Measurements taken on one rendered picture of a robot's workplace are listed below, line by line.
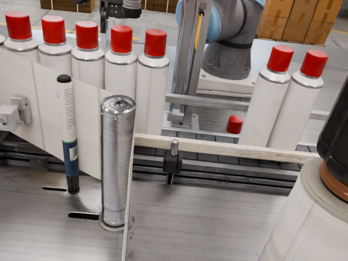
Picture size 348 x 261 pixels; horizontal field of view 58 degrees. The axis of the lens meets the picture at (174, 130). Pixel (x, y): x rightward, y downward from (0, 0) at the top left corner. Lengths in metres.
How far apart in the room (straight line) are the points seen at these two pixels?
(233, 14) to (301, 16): 3.28
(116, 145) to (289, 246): 0.20
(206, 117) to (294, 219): 0.52
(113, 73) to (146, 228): 0.24
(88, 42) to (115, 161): 0.21
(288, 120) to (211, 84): 0.36
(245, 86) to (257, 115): 0.35
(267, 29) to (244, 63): 3.05
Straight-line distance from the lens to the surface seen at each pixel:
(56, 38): 0.53
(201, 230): 0.46
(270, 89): 0.53
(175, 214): 0.47
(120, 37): 0.49
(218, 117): 0.80
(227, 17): 0.77
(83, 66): 0.51
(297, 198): 0.30
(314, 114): 0.65
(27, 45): 0.55
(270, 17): 3.93
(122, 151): 0.35
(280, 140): 0.59
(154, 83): 0.51
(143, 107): 0.53
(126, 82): 0.51
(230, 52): 0.89
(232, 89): 0.90
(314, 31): 4.18
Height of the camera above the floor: 1.24
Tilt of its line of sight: 35 degrees down
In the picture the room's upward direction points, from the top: 8 degrees clockwise
